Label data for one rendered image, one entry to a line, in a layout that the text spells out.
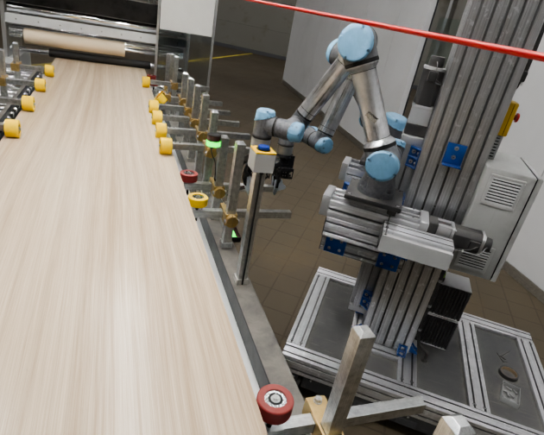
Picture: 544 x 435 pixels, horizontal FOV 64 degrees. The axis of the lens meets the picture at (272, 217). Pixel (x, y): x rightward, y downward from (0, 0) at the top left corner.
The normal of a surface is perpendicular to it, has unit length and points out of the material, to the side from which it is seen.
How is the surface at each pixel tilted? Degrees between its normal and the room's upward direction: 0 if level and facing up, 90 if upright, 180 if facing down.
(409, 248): 90
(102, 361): 0
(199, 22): 90
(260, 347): 0
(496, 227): 90
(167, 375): 0
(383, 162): 97
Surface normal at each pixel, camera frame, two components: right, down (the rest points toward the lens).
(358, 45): -0.35, 0.24
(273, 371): 0.18, -0.88
